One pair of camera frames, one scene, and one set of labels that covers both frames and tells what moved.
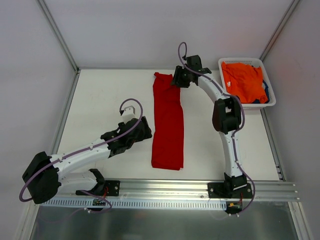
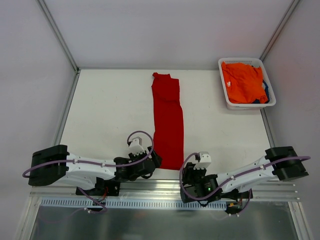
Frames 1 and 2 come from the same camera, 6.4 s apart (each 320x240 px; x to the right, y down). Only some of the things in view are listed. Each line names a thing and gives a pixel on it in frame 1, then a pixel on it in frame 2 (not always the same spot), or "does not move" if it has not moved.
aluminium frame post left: (59, 34) does not move
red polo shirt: (167, 134) does not move
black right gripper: (176, 77) to (188, 176)
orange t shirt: (245, 81) does not move
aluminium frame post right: (279, 31) does not move
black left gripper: (144, 128) to (152, 161)
